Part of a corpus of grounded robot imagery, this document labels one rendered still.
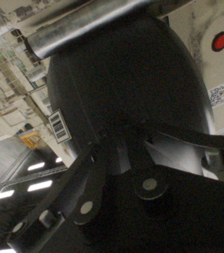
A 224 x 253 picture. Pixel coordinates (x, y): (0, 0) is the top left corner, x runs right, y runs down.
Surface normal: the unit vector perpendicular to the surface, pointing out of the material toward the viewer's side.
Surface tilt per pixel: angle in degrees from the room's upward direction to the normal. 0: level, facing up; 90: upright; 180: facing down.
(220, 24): 90
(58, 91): 133
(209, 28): 90
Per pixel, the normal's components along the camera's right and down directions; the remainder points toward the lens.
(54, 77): -0.47, -0.21
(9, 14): 0.11, 0.48
